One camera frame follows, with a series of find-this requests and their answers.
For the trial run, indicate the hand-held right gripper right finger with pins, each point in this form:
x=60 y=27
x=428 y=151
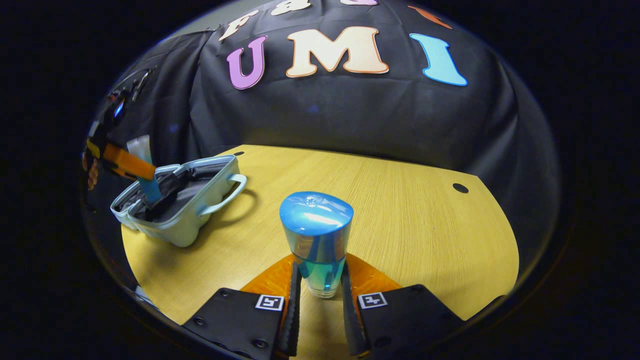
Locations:
x=348 y=325

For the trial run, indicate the blue capped skin care bottle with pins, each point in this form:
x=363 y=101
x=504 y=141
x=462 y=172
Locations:
x=315 y=235

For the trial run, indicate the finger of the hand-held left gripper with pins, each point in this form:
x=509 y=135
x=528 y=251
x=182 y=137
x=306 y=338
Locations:
x=130 y=162

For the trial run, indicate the light blue suitcase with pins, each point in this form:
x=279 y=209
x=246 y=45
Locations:
x=200 y=220

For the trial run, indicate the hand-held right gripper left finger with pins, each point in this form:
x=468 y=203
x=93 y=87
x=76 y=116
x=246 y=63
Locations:
x=294 y=320

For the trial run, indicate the blue white skin care tube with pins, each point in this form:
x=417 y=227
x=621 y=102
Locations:
x=150 y=190

